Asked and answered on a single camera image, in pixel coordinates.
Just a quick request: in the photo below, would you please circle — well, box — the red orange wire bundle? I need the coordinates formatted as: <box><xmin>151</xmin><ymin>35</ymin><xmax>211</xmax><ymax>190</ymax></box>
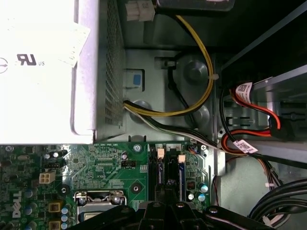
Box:
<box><xmin>219</xmin><ymin>129</ymin><xmax>276</xmax><ymax>173</ymax></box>

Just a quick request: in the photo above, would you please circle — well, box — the metal drive cage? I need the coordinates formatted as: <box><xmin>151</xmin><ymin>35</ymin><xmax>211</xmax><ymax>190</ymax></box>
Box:
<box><xmin>219</xmin><ymin>64</ymin><xmax>307</xmax><ymax>159</ymax></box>

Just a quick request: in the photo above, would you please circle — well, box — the red wire with white label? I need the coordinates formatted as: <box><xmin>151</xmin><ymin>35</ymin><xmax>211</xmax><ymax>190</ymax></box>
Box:
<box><xmin>227</xmin><ymin>81</ymin><xmax>282</xmax><ymax>131</ymax></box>

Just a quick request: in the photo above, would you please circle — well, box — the blue RAM stick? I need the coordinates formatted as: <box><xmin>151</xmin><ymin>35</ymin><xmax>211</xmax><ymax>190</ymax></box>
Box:
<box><xmin>178</xmin><ymin>162</ymin><xmax>188</xmax><ymax>202</ymax></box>

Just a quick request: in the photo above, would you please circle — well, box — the green motherboard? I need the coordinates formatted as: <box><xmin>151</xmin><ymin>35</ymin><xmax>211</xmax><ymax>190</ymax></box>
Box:
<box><xmin>0</xmin><ymin>142</ymin><xmax>213</xmax><ymax>230</ymax></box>

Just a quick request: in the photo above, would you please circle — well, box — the yellow black wire bundle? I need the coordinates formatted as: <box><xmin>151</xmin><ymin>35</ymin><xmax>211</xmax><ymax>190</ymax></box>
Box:
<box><xmin>122</xmin><ymin>14</ymin><xmax>214</xmax><ymax>118</ymax></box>

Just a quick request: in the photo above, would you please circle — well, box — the black white wire bundle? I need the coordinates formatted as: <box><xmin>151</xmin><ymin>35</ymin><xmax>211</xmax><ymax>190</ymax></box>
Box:
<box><xmin>122</xmin><ymin>102</ymin><xmax>224</xmax><ymax>152</ymax></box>

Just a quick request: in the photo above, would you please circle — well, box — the grey power supply unit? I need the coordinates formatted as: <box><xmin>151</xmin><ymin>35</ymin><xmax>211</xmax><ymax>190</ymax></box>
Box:
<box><xmin>0</xmin><ymin>0</ymin><xmax>127</xmax><ymax>146</ymax></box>

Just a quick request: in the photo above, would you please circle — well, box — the white power plug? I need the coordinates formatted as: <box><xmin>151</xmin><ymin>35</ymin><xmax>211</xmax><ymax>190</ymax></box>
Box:
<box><xmin>126</xmin><ymin>0</ymin><xmax>155</xmax><ymax>22</ymax></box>

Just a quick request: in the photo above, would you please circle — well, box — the locking lever wire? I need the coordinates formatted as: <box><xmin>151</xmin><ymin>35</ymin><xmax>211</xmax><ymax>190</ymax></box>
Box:
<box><xmin>74</xmin><ymin>190</ymin><xmax>128</xmax><ymax>207</ymax></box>

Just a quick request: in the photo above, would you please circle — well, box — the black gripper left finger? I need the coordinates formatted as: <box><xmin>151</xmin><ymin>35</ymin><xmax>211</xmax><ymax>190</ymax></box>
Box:
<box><xmin>68</xmin><ymin>184</ymin><xmax>167</xmax><ymax>230</ymax></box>

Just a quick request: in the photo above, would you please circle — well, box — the white four pin socket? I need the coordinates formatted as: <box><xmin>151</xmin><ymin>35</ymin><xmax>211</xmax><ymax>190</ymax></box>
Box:
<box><xmin>38</xmin><ymin>170</ymin><xmax>57</xmax><ymax>184</ymax></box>

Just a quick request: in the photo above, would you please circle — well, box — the metal socket cover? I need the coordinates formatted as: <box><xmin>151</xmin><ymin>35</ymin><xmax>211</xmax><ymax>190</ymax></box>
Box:
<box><xmin>74</xmin><ymin>190</ymin><xmax>128</xmax><ymax>223</ymax></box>

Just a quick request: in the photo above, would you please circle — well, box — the black PC case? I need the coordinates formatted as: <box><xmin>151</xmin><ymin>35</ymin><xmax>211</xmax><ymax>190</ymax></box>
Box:
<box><xmin>0</xmin><ymin>0</ymin><xmax>307</xmax><ymax>230</ymax></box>

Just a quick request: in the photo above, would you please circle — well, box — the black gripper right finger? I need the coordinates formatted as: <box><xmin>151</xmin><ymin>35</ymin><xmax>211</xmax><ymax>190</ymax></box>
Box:
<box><xmin>166</xmin><ymin>180</ymin><xmax>276</xmax><ymax>230</ymax></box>

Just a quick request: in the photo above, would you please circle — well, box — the blue tab latch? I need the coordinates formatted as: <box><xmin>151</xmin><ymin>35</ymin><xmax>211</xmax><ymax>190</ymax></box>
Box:
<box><xmin>124</xmin><ymin>70</ymin><xmax>143</xmax><ymax>89</ymax></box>

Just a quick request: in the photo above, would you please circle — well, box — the black cable bundle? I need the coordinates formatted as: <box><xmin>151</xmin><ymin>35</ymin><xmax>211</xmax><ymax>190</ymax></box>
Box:
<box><xmin>249</xmin><ymin>178</ymin><xmax>307</xmax><ymax>230</ymax></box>

